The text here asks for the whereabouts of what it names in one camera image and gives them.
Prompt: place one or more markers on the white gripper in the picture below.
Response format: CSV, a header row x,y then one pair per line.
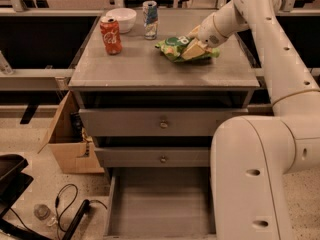
x,y
207,33

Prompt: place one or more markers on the green rice chip bag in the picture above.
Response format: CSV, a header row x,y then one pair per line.
x,y
173,47

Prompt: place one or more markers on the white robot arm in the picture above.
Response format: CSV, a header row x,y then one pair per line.
x,y
251,154

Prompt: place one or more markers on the grey drawer cabinet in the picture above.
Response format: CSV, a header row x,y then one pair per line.
x,y
142,77

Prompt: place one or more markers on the top grey drawer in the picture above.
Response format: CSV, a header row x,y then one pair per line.
x,y
151,122

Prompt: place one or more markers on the middle grey drawer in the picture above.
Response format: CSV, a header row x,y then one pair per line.
x,y
153,157

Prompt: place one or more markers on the open bottom grey drawer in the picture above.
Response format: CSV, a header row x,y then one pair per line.
x,y
160,204

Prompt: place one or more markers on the blue silver energy drink can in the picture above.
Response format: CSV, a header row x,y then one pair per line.
x,y
150,18

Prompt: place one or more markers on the white bowl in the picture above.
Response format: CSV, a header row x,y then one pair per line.
x,y
126,18

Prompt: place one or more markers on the red soda can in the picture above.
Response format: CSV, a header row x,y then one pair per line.
x,y
110,32

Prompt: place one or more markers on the black bottle in box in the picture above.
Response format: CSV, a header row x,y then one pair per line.
x,y
77,125

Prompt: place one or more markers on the cardboard box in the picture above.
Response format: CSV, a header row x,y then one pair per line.
x,y
73,154

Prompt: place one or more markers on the black chair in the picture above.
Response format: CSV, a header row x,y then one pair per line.
x,y
13,182

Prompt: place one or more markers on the clear plastic water bottle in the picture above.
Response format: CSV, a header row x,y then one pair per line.
x,y
43,213

